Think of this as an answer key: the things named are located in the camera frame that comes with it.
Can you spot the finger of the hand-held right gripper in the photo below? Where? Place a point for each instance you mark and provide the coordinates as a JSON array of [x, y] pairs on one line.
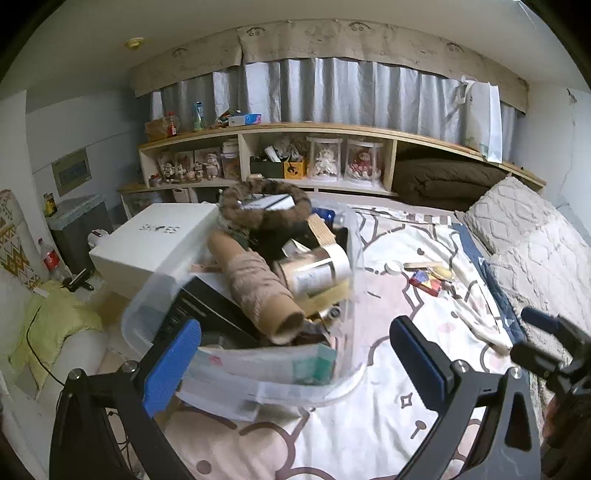
[[545, 321], [531, 355]]

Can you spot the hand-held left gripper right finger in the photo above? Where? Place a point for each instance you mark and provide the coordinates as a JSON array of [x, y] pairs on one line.
[[418, 364]]

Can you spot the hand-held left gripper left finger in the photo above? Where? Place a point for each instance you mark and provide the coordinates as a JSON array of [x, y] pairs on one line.
[[171, 364]]

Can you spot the colourful card box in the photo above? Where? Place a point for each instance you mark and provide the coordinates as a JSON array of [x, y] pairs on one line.
[[425, 281]]

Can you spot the bagged yellow sponge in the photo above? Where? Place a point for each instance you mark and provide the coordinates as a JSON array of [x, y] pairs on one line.
[[443, 272]]

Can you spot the white round lid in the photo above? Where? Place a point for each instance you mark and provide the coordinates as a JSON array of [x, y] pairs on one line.
[[395, 268]]

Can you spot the long wooden piece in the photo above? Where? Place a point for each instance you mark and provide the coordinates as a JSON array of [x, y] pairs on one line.
[[420, 265]]

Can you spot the clear plastic storage bin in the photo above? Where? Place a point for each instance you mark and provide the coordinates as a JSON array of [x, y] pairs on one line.
[[277, 394]]

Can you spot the blue quilt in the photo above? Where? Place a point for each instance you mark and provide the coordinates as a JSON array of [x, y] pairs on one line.
[[503, 309]]

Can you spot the cartoon printed bed sheet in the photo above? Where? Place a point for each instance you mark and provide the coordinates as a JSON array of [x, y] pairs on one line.
[[406, 415]]

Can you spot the black box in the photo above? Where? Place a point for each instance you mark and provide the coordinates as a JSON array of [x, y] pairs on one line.
[[203, 304]]

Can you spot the plastic bag with teal label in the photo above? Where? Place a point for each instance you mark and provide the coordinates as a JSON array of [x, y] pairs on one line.
[[318, 364]]

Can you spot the yellow cardboard box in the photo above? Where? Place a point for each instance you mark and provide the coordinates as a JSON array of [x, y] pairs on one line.
[[323, 300]]

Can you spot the black handheld device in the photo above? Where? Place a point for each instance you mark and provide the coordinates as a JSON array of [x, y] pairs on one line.
[[78, 279]]

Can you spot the white shoe box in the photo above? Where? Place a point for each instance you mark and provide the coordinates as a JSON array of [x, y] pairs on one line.
[[152, 240]]

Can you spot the green cloth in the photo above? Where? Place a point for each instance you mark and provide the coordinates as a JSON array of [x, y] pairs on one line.
[[51, 318]]

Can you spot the clear jar with white lid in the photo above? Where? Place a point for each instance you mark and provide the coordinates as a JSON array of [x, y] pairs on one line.
[[304, 277]]

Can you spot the small white stool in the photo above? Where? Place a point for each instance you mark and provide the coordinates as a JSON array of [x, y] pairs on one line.
[[98, 237]]

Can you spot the red label drink bottle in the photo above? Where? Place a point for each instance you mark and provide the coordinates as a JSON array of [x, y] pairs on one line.
[[51, 261]]

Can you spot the grey cabinet with teal top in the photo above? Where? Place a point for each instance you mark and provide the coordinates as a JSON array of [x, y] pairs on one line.
[[78, 230]]

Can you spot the corrugated paper cup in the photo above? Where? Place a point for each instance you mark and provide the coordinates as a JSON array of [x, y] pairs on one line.
[[321, 233]]

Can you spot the brown folded blanket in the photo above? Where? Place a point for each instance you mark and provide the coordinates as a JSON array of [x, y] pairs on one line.
[[443, 182]]

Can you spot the dark blue bottle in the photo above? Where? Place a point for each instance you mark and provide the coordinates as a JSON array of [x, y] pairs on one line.
[[323, 214]]

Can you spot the patterned knit throw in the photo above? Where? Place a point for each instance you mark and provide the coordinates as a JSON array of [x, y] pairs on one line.
[[16, 249]]

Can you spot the boxed doll figurine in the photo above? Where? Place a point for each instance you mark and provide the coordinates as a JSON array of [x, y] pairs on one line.
[[184, 166], [210, 165], [167, 168]]

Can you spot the yellow black can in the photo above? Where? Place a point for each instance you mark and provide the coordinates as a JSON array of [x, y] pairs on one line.
[[50, 205]]

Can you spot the display case with red doll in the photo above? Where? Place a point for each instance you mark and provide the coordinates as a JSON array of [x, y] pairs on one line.
[[364, 161]]

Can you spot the white paper bag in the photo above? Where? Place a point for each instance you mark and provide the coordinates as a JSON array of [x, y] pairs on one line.
[[482, 120]]

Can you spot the clear storage jar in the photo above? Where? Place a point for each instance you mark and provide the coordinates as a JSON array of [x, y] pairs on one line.
[[231, 161]]

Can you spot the dark green box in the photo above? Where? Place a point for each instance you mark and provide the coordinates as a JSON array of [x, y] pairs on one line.
[[265, 170]]

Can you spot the display case with cream doll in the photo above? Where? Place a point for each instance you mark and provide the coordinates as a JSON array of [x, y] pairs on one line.
[[324, 159]]

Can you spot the amber food bag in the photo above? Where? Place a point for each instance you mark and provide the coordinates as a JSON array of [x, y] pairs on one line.
[[156, 130]]

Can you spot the red capped bottle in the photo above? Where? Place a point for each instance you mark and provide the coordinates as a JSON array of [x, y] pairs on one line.
[[172, 125]]

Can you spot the crumpled paper bouquet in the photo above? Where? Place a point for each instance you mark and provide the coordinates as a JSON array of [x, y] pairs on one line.
[[288, 147]]

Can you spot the green blue bottle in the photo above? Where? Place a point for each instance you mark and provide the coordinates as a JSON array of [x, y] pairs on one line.
[[198, 117]]

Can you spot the wooden shelf unit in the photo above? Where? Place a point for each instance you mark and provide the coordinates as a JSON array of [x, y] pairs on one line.
[[323, 127]]

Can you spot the blue tissue box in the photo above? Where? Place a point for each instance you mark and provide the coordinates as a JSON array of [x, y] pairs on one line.
[[247, 120]]

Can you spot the grey curtain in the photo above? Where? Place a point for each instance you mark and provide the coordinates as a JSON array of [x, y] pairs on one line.
[[346, 92]]

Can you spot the yellow ceiling fixture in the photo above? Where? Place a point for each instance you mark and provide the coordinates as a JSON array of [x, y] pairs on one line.
[[135, 43]]

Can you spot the wall electrical panel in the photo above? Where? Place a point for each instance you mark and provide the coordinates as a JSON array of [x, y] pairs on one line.
[[71, 173]]

